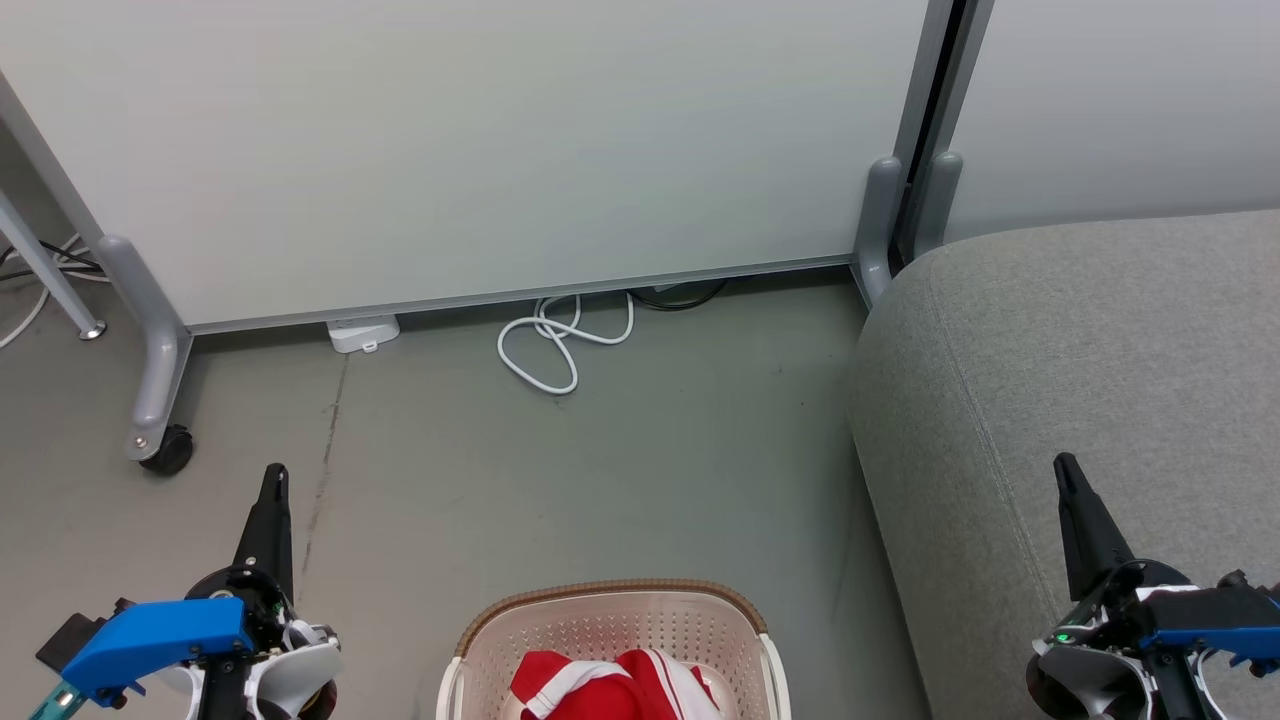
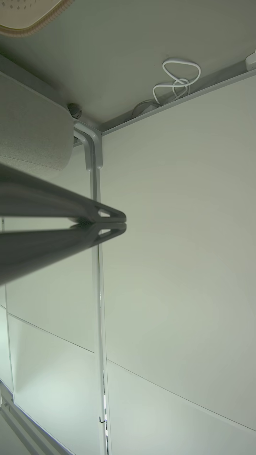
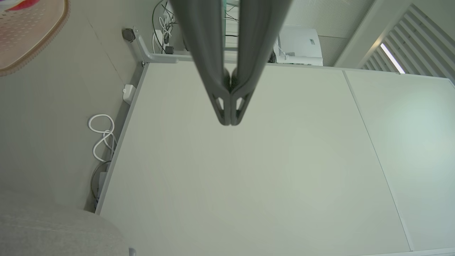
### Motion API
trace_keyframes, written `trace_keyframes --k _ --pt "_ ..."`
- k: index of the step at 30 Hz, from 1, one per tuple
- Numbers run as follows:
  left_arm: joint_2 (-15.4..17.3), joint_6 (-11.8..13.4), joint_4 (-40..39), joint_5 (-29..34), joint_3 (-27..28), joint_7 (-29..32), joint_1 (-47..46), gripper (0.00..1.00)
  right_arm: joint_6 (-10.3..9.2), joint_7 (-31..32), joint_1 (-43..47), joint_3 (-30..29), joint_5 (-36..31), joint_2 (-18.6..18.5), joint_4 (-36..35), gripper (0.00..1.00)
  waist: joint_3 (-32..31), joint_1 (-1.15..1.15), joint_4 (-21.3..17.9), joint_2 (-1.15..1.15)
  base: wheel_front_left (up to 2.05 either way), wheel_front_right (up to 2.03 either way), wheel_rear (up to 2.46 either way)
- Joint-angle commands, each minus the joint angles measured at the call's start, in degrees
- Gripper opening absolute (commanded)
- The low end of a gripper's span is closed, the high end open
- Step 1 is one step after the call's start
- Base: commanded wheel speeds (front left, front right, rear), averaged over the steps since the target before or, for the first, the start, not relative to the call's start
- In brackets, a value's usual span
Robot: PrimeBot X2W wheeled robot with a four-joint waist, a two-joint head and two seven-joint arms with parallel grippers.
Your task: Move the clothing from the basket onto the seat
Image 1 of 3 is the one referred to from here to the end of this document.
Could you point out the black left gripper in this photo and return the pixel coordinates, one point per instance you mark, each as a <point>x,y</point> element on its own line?
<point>250,590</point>

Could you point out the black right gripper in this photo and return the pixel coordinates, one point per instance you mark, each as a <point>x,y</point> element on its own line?
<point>1120,600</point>

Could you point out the red white striped garment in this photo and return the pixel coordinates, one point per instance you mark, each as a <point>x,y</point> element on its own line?
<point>640,685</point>

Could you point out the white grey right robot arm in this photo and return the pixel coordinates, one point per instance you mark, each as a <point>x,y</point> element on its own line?
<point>1080,680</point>

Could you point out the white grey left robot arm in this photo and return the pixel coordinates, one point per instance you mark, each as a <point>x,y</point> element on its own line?
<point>295,680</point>

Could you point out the grey fabric sofa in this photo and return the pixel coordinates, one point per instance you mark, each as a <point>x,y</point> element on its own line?
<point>1080,380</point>

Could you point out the white power adapter box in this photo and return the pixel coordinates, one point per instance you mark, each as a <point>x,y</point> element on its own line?
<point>362,332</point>

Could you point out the grey partition leg with caster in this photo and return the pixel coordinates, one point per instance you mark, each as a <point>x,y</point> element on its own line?
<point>150,330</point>

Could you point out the grey metal table leg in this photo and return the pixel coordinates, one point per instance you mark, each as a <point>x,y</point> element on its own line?
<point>45,270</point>

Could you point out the beige plastic laundry basket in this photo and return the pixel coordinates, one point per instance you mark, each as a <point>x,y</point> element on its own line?
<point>610,620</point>

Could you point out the grey partition upright foot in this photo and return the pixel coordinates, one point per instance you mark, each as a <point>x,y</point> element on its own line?
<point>878,220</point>
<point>938,200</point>

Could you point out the narrow white partition panel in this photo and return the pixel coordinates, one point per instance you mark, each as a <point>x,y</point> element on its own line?
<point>1120,110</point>

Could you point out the large white partition panel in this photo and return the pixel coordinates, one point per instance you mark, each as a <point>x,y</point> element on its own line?
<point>480,140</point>

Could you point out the blue right camera mount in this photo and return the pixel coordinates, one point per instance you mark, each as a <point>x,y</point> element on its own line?
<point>1215,615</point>

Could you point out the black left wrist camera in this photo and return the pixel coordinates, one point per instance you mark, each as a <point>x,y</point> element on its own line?
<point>70,640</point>

